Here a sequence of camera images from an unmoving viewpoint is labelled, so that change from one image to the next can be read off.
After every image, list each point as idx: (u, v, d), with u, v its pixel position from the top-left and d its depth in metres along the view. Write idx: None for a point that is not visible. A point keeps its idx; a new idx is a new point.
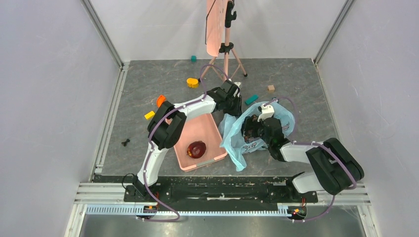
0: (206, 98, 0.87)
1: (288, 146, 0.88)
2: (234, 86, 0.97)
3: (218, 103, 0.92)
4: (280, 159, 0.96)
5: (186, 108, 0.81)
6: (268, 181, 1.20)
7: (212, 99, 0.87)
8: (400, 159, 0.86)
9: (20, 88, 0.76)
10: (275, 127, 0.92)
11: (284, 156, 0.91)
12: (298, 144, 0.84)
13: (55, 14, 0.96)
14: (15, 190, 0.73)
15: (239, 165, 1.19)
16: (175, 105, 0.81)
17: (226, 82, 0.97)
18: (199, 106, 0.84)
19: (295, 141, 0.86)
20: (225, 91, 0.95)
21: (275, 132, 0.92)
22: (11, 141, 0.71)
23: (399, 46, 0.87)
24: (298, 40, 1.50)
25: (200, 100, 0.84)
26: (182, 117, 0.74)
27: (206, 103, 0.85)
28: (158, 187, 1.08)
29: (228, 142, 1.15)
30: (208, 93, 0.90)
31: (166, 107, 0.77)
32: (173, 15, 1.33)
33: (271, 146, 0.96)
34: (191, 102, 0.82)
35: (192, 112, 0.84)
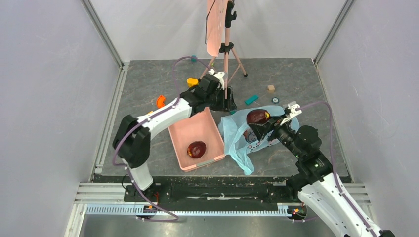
0: (179, 103, 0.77)
1: (333, 191, 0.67)
2: (215, 82, 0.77)
3: (196, 105, 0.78)
4: (311, 179, 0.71)
5: (153, 120, 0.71)
6: (268, 181, 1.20)
7: (186, 102, 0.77)
8: (400, 159, 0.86)
9: (20, 88, 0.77)
10: (314, 142, 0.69)
11: (315, 184, 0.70)
12: (348, 202, 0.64)
13: (55, 14, 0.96)
14: (15, 189, 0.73)
15: (247, 171, 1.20)
16: (139, 118, 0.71)
17: (204, 79, 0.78)
18: (169, 115, 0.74)
19: (344, 193, 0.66)
20: (203, 90, 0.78)
21: (313, 147, 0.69)
22: (11, 140, 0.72)
23: (399, 46, 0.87)
24: (298, 39, 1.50)
25: (170, 107, 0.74)
26: (145, 133, 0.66)
27: (178, 111, 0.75)
28: (158, 187, 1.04)
29: (233, 149, 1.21)
30: (182, 97, 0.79)
31: (127, 122, 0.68)
32: (173, 15, 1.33)
33: (302, 162, 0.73)
34: (159, 112, 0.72)
35: (164, 123, 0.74)
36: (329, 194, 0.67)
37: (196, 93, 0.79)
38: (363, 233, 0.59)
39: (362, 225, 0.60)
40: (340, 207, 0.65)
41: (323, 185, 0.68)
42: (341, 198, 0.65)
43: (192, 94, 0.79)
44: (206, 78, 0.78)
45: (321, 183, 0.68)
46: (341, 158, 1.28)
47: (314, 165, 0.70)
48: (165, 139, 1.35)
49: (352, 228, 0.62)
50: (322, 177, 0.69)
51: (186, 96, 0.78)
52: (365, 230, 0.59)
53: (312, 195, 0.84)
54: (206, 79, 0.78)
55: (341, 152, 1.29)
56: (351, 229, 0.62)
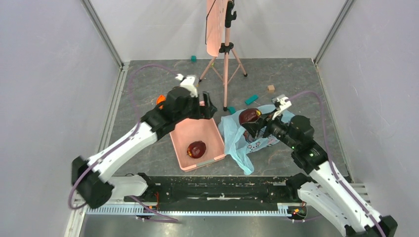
0: (140, 129, 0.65)
1: (330, 180, 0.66)
2: (182, 98, 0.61)
3: (163, 127, 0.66)
4: (307, 169, 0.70)
5: (105, 160, 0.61)
6: (268, 181, 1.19)
7: (148, 127, 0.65)
8: (400, 159, 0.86)
9: (20, 88, 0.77)
10: (307, 131, 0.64)
11: (312, 174, 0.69)
12: (345, 187, 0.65)
13: (54, 14, 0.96)
14: (15, 190, 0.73)
15: (247, 171, 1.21)
16: (90, 159, 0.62)
17: (168, 95, 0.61)
18: (127, 149, 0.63)
19: (340, 179, 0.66)
20: (170, 109, 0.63)
21: (306, 136, 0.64)
22: (11, 140, 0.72)
23: (399, 46, 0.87)
24: (298, 39, 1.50)
25: (128, 139, 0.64)
26: (96, 179, 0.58)
27: (137, 142, 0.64)
28: (158, 187, 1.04)
29: (233, 148, 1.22)
30: (144, 120, 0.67)
31: (76, 166, 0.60)
32: (173, 15, 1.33)
33: (297, 152, 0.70)
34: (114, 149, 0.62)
35: (122, 158, 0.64)
36: (325, 182, 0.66)
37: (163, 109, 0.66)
38: (363, 220, 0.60)
39: (360, 211, 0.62)
40: (338, 195, 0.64)
41: (319, 174, 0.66)
42: (338, 185, 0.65)
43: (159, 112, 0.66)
44: (171, 94, 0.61)
45: (317, 172, 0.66)
46: (341, 158, 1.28)
47: (310, 154, 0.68)
48: (165, 139, 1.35)
49: (350, 215, 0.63)
50: (317, 165, 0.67)
51: (148, 117, 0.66)
52: (365, 217, 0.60)
53: (311, 191, 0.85)
54: (172, 94, 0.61)
55: (341, 152, 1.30)
56: (350, 217, 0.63)
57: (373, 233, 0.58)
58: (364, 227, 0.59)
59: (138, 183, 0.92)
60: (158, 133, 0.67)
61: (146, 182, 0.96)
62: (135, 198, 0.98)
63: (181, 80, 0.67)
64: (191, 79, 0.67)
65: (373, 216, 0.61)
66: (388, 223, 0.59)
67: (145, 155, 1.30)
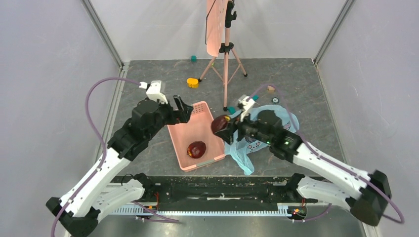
0: (107, 157, 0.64)
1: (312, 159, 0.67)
2: (149, 114, 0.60)
3: (135, 146, 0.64)
4: (287, 158, 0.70)
5: (77, 198, 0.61)
6: (268, 181, 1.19)
7: (116, 152, 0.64)
8: (400, 159, 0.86)
9: (20, 88, 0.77)
10: (276, 121, 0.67)
11: (294, 160, 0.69)
12: (327, 161, 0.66)
13: (54, 14, 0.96)
14: (15, 190, 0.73)
15: (247, 171, 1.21)
16: (62, 199, 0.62)
17: (134, 111, 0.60)
18: (96, 181, 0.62)
19: (320, 155, 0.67)
20: (139, 126, 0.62)
21: (276, 127, 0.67)
22: (11, 140, 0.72)
23: (399, 46, 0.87)
24: (298, 39, 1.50)
25: (96, 171, 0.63)
26: (70, 220, 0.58)
27: (104, 173, 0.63)
28: (158, 187, 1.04)
29: (233, 150, 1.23)
30: (110, 144, 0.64)
31: (50, 208, 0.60)
32: (173, 16, 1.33)
33: (273, 144, 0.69)
34: (83, 184, 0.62)
35: (96, 191, 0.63)
36: (309, 163, 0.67)
37: (131, 127, 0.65)
38: (356, 184, 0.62)
39: (351, 177, 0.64)
40: (325, 170, 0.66)
41: (300, 157, 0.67)
42: (321, 160, 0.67)
43: (127, 131, 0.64)
44: (137, 110, 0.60)
45: (297, 156, 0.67)
46: (341, 158, 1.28)
47: (285, 143, 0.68)
48: (165, 139, 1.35)
49: (344, 184, 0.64)
50: (295, 149, 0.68)
51: (115, 139, 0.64)
52: (356, 180, 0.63)
53: (308, 184, 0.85)
54: (137, 111, 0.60)
55: (341, 152, 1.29)
56: (344, 185, 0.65)
57: (369, 193, 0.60)
58: (360, 189, 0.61)
59: (133, 191, 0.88)
60: (128, 154, 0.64)
61: (142, 187, 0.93)
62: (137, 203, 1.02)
63: (146, 88, 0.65)
64: (157, 84, 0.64)
65: (363, 177, 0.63)
66: (379, 179, 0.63)
67: (145, 155, 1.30)
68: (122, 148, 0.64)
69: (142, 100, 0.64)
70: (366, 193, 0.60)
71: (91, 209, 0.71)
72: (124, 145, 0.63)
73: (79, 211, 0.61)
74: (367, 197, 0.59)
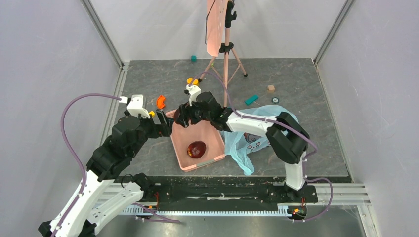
0: (88, 180, 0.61)
1: (235, 120, 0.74)
2: (130, 132, 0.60)
3: (115, 166, 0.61)
4: (226, 128, 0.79)
5: (64, 223, 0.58)
6: (268, 181, 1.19)
7: (95, 175, 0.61)
8: (400, 159, 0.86)
9: (20, 88, 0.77)
10: (210, 99, 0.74)
11: (230, 128, 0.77)
12: (247, 117, 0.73)
13: (55, 14, 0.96)
14: (15, 190, 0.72)
15: (247, 171, 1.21)
16: (52, 223, 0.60)
17: (113, 129, 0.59)
18: (80, 206, 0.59)
19: (242, 114, 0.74)
20: (120, 144, 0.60)
21: (211, 103, 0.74)
22: (11, 140, 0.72)
23: (399, 45, 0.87)
24: (298, 39, 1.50)
25: (77, 197, 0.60)
26: None
27: (88, 197, 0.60)
28: (158, 187, 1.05)
29: (233, 151, 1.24)
30: (90, 167, 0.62)
31: (41, 234, 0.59)
32: (172, 16, 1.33)
33: (213, 119, 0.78)
34: (67, 211, 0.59)
35: (84, 214, 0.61)
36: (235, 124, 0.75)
37: (112, 145, 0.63)
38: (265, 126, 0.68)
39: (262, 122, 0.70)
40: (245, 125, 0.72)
41: (230, 122, 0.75)
42: (242, 119, 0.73)
43: (105, 149, 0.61)
44: (117, 127, 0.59)
45: (228, 122, 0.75)
46: (342, 158, 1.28)
47: (221, 115, 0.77)
48: (165, 139, 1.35)
49: (261, 131, 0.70)
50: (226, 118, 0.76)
51: (94, 160, 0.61)
52: (265, 123, 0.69)
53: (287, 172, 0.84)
54: (117, 128, 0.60)
55: (341, 152, 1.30)
56: (261, 132, 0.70)
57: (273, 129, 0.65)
58: (267, 129, 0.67)
59: (131, 196, 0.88)
60: (108, 175, 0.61)
61: (140, 190, 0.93)
62: (137, 204, 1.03)
63: (127, 102, 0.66)
64: (140, 99, 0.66)
65: (271, 118, 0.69)
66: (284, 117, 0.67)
67: (145, 155, 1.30)
68: (102, 170, 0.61)
69: (123, 117, 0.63)
70: (270, 130, 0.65)
71: (87, 224, 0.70)
72: (104, 167, 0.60)
73: (69, 235, 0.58)
74: (272, 133, 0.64)
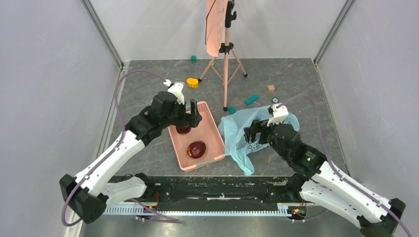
0: (125, 138, 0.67)
1: (335, 180, 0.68)
2: (168, 102, 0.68)
3: (149, 132, 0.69)
4: (307, 175, 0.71)
5: (93, 175, 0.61)
6: (268, 181, 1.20)
7: (134, 134, 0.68)
8: (401, 159, 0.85)
9: (20, 87, 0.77)
10: (294, 136, 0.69)
11: (314, 177, 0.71)
12: (348, 182, 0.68)
13: (55, 13, 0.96)
14: (14, 191, 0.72)
15: (247, 172, 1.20)
16: (78, 176, 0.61)
17: (155, 98, 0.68)
18: (113, 158, 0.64)
19: (343, 177, 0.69)
20: (157, 113, 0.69)
21: (295, 140, 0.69)
22: (11, 140, 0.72)
23: (399, 45, 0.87)
24: (298, 39, 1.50)
25: (114, 150, 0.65)
26: (85, 196, 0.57)
27: (122, 152, 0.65)
28: (158, 187, 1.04)
29: (233, 150, 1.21)
30: (129, 128, 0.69)
31: (63, 184, 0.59)
32: (172, 16, 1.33)
33: (292, 160, 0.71)
34: (99, 163, 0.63)
35: (113, 169, 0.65)
36: (332, 183, 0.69)
37: (149, 115, 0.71)
38: (376, 211, 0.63)
39: (372, 203, 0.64)
40: (346, 192, 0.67)
41: (321, 177, 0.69)
42: (343, 183, 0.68)
43: (144, 118, 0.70)
44: (158, 98, 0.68)
45: (320, 175, 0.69)
46: (341, 158, 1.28)
47: (306, 159, 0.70)
48: (165, 139, 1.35)
49: (361, 207, 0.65)
50: (318, 168, 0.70)
51: (134, 123, 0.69)
52: (376, 207, 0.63)
53: (313, 190, 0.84)
54: (158, 98, 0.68)
55: (341, 152, 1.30)
56: (360, 209, 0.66)
57: (389, 221, 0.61)
58: (380, 217, 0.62)
59: (138, 186, 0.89)
60: (145, 138, 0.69)
61: (145, 184, 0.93)
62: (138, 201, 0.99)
63: (169, 86, 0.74)
64: (181, 86, 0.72)
65: (384, 205, 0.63)
66: (399, 208, 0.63)
67: (145, 155, 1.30)
68: (140, 132, 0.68)
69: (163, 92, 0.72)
70: (386, 222, 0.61)
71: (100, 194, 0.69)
72: (141, 130, 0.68)
73: (95, 187, 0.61)
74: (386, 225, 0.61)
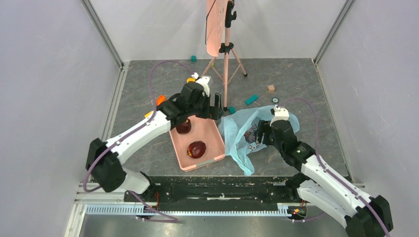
0: (156, 117, 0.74)
1: (318, 170, 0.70)
2: (197, 91, 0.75)
3: (176, 116, 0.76)
4: (296, 166, 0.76)
5: (123, 142, 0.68)
6: (268, 181, 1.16)
7: (164, 115, 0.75)
8: (401, 159, 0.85)
9: (20, 87, 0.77)
10: (286, 128, 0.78)
11: (302, 170, 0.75)
12: (331, 174, 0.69)
13: (55, 13, 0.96)
14: (15, 191, 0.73)
15: (247, 172, 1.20)
16: (108, 140, 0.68)
17: (184, 86, 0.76)
18: (143, 132, 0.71)
19: (327, 168, 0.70)
20: (185, 99, 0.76)
21: (287, 134, 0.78)
22: (11, 140, 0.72)
23: (399, 45, 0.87)
24: (298, 39, 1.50)
25: (145, 125, 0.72)
26: (112, 161, 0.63)
27: (152, 129, 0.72)
28: (158, 187, 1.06)
29: (233, 151, 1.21)
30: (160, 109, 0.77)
31: (94, 147, 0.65)
32: (173, 16, 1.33)
33: (285, 151, 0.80)
34: (130, 133, 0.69)
35: (140, 141, 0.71)
36: (315, 174, 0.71)
37: (177, 101, 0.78)
38: (354, 202, 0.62)
39: (351, 194, 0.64)
40: (326, 182, 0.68)
41: (306, 167, 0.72)
42: (325, 174, 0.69)
43: (172, 103, 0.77)
44: (188, 86, 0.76)
45: (305, 165, 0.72)
46: (342, 158, 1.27)
47: (297, 151, 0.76)
48: (165, 139, 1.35)
49: (341, 199, 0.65)
50: (306, 159, 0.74)
51: (165, 106, 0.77)
52: (355, 198, 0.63)
53: (310, 189, 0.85)
54: (187, 86, 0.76)
55: (341, 152, 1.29)
56: (342, 201, 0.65)
57: (364, 213, 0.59)
58: (356, 209, 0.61)
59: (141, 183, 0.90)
60: (173, 121, 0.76)
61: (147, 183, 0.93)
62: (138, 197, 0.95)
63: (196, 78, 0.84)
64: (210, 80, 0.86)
65: (363, 198, 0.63)
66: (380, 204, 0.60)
67: (145, 155, 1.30)
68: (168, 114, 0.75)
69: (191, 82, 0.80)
70: (360, 213, 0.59)
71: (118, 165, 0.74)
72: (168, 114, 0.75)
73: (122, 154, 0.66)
74: (360, 216, 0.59)
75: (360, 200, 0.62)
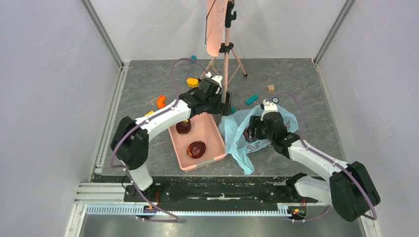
0: (178, 104, 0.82)
1: (300, 149, 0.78)
2: (215, 85, 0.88)
3: (195, 106, 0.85)
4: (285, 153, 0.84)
5: (152, 121, 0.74)
6: (269, 181, 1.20)
7: (186, 102, 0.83)
8: (401, 159, 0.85)
9: (20, 87, 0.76)
10: (276, 118, 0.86)
11: (290, 155, 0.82)
12: (313, 151, 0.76)
13: (55, 13, 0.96)
14: (14, 190, 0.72)
15: (247, 171, 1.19)
16: (137, 119, 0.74)
17: (204, 81, 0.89)
18: (169, 115, 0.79)
19: (309, 147, 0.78)
20: (204, 92, 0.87)
21: (276, 123, 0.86)
22: (10, 140, 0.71)
23: (399, 45, 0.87)
24: (298, 40, 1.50)
25: (169, 109, 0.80)
26: (142, 136, 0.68)
27: (176, 113, 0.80)
28: (158, 187, 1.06)
29: (233, 149, 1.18)
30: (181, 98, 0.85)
31: (125, 124, 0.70)
32: (173, 16, 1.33)
33: (275, 140, 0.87)
34: (158, 114, 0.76)
35: (164, 124, 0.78)
36: (299, 153, 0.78)
37: (196, 95, 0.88)
38: (331, 169, 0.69)
39: (328, 164, 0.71)
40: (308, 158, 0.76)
41: (291, 148, 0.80)
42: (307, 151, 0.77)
43: (191, 96, 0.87)
44: (206, 80, 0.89)
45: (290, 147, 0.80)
46: (342, 158, 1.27)
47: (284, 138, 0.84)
48: (165, 139, 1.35)
49: (322, 170, 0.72)
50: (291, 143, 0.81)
51: (185, 96, 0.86)
52: (332, 166, 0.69)
53: (305, 181, 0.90)
54: (206, 82, 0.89)
55: (341, 152, 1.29)
56: (322, 173, 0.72)
57: (340, 176, 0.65)
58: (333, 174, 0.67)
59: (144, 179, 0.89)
60: (192, 111, 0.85)
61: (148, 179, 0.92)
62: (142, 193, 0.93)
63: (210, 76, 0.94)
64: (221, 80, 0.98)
65: (340, 165, 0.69)
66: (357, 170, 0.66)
67: None
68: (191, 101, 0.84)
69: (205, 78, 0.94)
70: (335, 177, 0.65)
71: None
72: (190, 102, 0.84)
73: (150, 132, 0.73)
74: (337, 178, 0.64)
75: (338, 168, 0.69)
